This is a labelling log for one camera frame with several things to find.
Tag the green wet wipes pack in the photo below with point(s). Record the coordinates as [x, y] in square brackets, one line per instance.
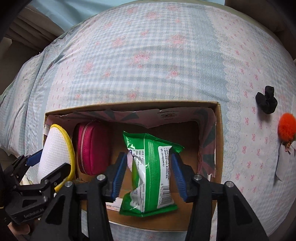
[150, 167]

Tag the black hair scrunchie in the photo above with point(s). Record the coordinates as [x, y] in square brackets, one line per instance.
[267, 102]

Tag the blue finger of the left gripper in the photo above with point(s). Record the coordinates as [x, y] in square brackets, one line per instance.
[34, 159]

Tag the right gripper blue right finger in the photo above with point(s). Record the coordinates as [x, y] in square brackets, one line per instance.
[184, 178]

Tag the open cardboard box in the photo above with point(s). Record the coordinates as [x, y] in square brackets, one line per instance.
[195, 125]

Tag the yellow rimmed white round pad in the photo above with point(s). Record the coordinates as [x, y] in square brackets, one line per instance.
[58, 150]

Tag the brown left curtain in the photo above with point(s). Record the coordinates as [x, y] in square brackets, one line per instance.
[33, 28]

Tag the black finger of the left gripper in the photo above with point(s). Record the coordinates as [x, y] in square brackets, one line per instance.
[56, 178]

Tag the person left hand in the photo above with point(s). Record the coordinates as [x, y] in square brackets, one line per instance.
[19, 229]

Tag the checkered floral bed sheet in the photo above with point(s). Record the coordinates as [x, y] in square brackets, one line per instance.
[168, 51]

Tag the magenta zip pouch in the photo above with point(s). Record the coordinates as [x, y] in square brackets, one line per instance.
[92, 145]

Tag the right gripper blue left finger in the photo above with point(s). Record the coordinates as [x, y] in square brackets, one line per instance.
[115, 174]

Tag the orange fluffy pompom keychain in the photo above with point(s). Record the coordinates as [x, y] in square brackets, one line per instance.
[286, 130]

